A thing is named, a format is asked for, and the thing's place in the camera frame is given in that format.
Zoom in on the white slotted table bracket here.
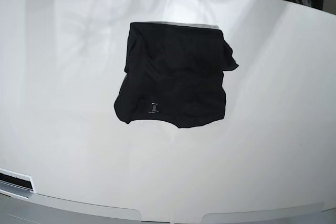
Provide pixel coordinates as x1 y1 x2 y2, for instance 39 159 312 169
1 168 36 199

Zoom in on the black t-shirt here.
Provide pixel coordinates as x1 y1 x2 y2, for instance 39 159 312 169
114 22 238 129

